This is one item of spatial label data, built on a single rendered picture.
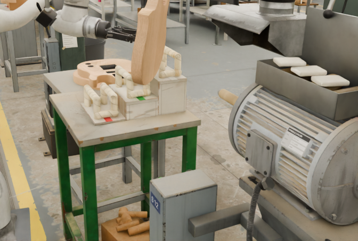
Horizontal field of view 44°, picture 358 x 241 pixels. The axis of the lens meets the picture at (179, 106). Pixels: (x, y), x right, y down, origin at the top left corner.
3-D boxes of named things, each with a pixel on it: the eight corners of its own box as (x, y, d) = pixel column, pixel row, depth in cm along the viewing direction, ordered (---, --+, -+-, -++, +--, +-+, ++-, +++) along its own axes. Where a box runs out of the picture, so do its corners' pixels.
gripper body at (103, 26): (103, 35, 192) (122, 39, 191) (95, 39, 185) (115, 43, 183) (104, 18, 189) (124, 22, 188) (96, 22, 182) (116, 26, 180)
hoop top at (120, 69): (134, 82, 202) (134, 75, 201) (127, 83, 200) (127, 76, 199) (120, 70, 218) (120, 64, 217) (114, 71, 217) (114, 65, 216)
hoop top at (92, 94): (101, 102, 198) (100, 96, 197) (94, 104, 197) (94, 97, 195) (89, 89, 215) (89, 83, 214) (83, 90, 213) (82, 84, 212)
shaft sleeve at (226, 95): (259, 106, 130) (250, 109, 129) (259, 115, 131) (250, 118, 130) (226, 87, 145) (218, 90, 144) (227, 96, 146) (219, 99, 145)
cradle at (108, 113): (119, 116, 203) (119, 109, 202) (95, 120, 198) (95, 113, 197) (117, 114, 206) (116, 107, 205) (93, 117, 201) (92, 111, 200)
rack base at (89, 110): (127, 120, 203) (127, 118, 202) (95, 125, 196) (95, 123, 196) (108, 101, 225) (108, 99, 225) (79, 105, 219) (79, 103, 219)
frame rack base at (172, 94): (186, 111, 215) (187, 77, 209) (158, 116, 209) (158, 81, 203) (163, 93, 238) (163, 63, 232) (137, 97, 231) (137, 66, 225)
